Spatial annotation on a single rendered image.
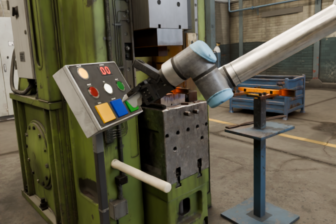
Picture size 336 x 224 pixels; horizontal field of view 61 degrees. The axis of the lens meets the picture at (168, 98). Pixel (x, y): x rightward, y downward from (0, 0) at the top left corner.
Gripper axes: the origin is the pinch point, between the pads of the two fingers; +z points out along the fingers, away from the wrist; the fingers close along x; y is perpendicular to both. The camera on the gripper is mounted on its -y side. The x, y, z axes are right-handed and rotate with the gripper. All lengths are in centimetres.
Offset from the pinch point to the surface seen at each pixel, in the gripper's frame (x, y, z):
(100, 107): -1.6, -2.0, 10.2
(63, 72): -6.9, -20.0, 13.1
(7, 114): 318, -158, 460
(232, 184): 160, 98, 44
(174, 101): 65, 8, 11
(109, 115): 0.5, 2.3, 10.2
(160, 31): 58, -29, -7
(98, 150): 9.1, 11.5, 30.6
